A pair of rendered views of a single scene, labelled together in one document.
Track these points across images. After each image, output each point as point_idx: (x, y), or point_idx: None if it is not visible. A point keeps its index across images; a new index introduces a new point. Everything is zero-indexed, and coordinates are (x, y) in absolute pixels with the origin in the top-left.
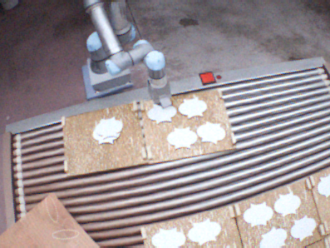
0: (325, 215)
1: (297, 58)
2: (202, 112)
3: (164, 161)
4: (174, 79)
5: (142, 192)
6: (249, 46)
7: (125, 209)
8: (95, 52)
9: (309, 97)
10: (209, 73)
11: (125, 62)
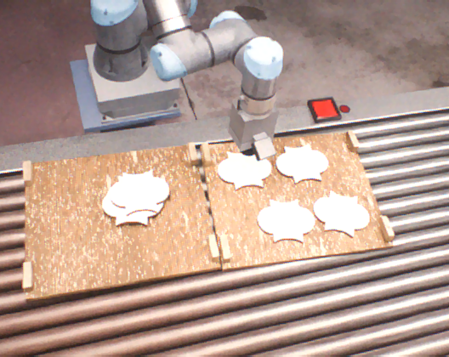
0: None
1: None
2: (320, 173)
3: (252, 266)
4: (222, 114)
5: (207, 334)
6: (355, 61)
7: None
8: (110, 29)
9: None
10: (326, 101)
11: (199, 56)
